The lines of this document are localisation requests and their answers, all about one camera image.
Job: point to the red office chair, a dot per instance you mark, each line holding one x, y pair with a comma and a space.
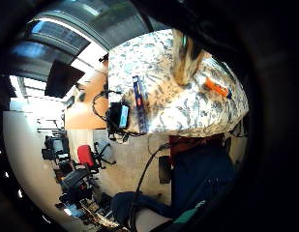
85, 156

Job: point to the black office chair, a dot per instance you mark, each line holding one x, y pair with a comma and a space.
75, 183

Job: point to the black box on floor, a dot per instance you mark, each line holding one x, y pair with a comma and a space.
164, 169

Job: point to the the person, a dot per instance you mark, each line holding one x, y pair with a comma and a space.
200, 174

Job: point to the long blue box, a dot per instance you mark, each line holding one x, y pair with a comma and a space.
140, 103

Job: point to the small black desk object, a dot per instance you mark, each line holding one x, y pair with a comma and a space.
82, 97

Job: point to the black device box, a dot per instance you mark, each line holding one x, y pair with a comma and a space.
113, 117

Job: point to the orange tube with blue cap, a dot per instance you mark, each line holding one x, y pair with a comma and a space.
216, 87

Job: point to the floral patterned tablecloth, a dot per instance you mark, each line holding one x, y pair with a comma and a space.
174, 106

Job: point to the dark monitor screen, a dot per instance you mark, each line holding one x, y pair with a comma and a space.
62, 79

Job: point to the smartphone with lit screen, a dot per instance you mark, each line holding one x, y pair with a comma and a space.
124, 116

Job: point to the desk with computer equipment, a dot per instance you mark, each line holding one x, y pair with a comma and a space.
54, 148

